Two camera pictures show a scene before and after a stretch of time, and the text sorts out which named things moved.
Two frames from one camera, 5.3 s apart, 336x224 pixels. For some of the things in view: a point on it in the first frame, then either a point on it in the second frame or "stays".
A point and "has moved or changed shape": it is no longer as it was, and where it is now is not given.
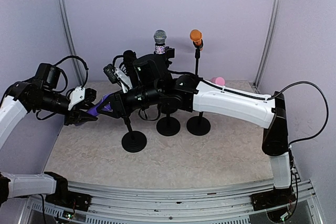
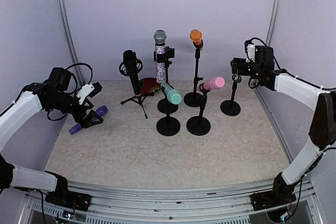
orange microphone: x=196 y=36 stays
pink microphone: x=218 y=80 stays
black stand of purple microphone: x=133 y=141 has moved or changed shape
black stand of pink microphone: x=198 y=125 stays
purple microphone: x=94 y=111 to x=101 y=111
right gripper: x=118 y=104 to x=235 y=66
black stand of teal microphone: x=168 y=126 stays
